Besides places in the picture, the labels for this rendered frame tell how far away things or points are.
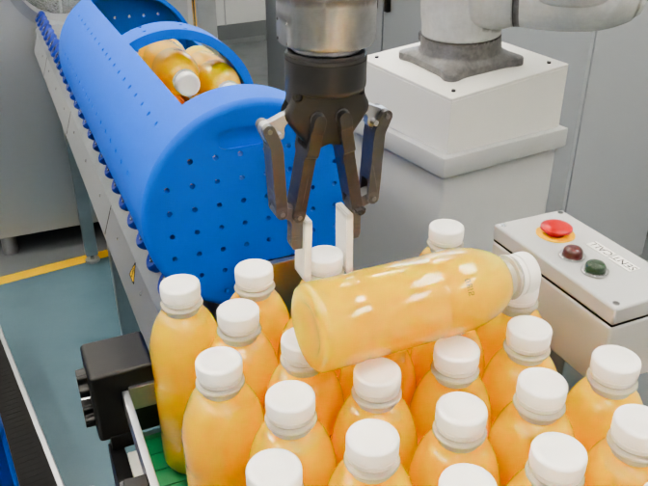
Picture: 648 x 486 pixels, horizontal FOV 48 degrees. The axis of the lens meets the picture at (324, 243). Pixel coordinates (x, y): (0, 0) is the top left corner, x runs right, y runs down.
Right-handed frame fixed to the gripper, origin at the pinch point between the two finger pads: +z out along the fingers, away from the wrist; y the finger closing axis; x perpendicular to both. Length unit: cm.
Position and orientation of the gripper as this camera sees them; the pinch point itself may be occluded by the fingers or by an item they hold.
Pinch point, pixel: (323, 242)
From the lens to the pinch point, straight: 76.3
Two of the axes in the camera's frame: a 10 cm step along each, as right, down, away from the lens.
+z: -0.1, 8.8, 4.8
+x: 3.8, 4.5, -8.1
